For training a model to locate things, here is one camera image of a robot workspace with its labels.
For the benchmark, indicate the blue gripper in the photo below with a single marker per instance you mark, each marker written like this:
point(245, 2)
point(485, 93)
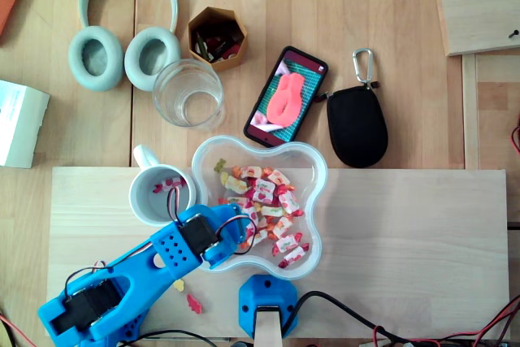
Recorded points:
point(236, 210)

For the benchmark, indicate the blue 3D printed robot arm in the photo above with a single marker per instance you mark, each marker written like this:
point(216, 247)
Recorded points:
point(138, 265)

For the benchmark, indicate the red white wrapped candy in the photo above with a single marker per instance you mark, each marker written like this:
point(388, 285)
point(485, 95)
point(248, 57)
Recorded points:
point(282, 225)
point(264, 185)
point(272, 211)
point(286, 243)
point(262, 196)
point(278, 176)
point(250, 171)
point(294, 255)
point(168, 183)
point(288, 200)

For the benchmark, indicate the yellow white wrapped candy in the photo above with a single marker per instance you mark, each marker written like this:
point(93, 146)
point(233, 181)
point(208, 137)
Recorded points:
point(233, 182)

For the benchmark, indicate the yellow gummy candy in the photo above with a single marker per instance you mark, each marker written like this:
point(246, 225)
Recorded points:
point(179, 285)

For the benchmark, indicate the yellow green gummy bear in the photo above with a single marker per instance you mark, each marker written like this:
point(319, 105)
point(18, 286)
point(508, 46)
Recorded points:
point(219, 165)

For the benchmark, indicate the red gummy candy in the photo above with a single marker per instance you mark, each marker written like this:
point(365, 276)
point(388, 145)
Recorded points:
point(193, 303)

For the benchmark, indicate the white ceramic mug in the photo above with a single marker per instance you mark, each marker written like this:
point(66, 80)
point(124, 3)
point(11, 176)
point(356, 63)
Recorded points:
point(154, 209)

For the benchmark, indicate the plastic cartoon print candy bowl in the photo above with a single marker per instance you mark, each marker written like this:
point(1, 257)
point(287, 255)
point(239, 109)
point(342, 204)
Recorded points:
point(300, 160)

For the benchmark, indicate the black smartphone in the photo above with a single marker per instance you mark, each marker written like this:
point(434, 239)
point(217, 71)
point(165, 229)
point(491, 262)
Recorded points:
point(284, 99)

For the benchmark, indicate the clear drinking glass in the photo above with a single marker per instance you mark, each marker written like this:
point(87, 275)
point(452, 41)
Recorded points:
point(162, 91)

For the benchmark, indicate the black zip pouch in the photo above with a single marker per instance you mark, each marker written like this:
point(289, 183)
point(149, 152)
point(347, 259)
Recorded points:
point(357, 127)

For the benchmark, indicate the brown hexagonal container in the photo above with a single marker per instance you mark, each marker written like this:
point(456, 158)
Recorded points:
point(227, 64)

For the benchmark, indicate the light wooden base board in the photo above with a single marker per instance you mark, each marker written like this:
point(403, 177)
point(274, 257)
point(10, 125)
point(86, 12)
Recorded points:
point(406, 241)

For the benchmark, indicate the silver carabiner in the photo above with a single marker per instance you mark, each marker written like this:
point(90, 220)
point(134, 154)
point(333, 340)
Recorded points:
point(363, 79)

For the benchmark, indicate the pale green headphones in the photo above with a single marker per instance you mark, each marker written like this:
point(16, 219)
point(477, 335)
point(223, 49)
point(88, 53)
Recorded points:
point(95, 56)

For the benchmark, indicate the white cardboard box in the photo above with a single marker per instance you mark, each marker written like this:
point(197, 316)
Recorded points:
point(20, 127)

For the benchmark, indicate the small wooden board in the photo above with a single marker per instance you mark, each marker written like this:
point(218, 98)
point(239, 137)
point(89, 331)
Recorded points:
point(479, 5)

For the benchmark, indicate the black screw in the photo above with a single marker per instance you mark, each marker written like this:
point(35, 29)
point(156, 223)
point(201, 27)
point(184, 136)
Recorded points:
point(513, 33)

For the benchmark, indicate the blue printed post mount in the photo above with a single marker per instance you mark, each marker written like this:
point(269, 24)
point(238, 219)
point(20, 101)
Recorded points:
point(264, 290)

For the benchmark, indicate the wooden camera post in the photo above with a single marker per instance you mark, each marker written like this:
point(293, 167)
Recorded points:
point(268, 330)

